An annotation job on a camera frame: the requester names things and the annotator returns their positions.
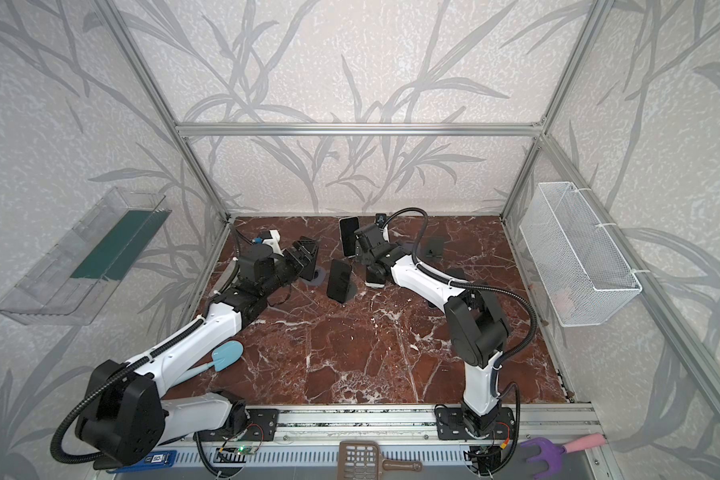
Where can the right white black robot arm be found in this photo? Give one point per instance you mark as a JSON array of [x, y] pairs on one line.
[[478, 327]]

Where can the white wire mesh basket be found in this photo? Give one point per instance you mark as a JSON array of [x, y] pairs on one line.
[[584, 274]]

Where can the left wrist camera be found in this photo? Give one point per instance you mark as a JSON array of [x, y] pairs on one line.
[[269, 237]]

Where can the dark grey front stand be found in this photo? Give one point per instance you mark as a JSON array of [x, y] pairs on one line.
[[435, 247]]

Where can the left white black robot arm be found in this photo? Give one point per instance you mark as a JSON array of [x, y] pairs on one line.
[[125, 414]]

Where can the clear plastic wall bin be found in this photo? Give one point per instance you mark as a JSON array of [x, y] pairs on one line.
[[71, 283]]

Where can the teal-edged phone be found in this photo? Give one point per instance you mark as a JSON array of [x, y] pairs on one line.
[[376, 276]]

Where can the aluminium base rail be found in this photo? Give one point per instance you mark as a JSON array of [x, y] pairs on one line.
[[302, 442]]

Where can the purple pink toy rake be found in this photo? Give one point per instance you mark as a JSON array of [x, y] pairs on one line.
[[552, 454]]

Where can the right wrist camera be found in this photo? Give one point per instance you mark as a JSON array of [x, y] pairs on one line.
[[381, 220]]

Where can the light blue plastic trowel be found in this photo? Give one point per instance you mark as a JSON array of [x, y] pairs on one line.
[[221, 357]]

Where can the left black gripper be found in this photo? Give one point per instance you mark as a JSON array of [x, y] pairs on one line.
[[303, 257]]

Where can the blue black tool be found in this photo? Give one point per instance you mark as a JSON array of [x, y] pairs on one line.
[[153, 461]]

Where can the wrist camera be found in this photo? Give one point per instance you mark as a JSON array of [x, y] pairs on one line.
[[269, 237], [381, 220]]

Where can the white-edged phone at back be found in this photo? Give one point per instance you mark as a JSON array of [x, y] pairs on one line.
[[347, 228]]

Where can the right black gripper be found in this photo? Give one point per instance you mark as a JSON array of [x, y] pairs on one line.
[[365, 245]]

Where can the black phone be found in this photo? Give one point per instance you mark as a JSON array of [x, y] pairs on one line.
[[308, 248], [339, 281]]

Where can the brown plastic scoop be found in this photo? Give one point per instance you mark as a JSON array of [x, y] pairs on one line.
[[364, 460]]

